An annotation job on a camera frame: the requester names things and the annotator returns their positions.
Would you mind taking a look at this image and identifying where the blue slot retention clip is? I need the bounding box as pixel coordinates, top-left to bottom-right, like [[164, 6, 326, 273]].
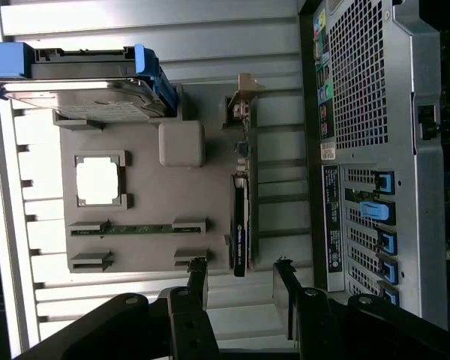
[[373, 170, 395, 195], [376, 229, 398, 257], [358, 200, 398, 227], [378, 288, 401, 308], [376, 258, 400, 287]]

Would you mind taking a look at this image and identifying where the green RAM stick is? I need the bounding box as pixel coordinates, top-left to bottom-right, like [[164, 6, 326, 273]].
[[71, 223, 203, 236]]

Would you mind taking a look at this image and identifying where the grey parts rack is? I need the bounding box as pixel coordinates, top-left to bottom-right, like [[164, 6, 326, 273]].
[[52, 84, 258, 277]]

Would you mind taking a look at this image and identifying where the silver CPU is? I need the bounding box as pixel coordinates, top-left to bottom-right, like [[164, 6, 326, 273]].
[[76, 157, 120, 206]]

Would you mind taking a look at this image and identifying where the open PC case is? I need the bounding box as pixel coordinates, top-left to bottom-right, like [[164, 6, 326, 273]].
[[298, 0, 450, 331]]

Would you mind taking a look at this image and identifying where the silver hard disk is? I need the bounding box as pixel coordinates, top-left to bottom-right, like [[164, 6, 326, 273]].
[[0, 46, 167, 124]]

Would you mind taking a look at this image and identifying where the blue disk caddy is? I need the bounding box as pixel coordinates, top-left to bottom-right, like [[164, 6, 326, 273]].
[[0, 41, 179, 117]]

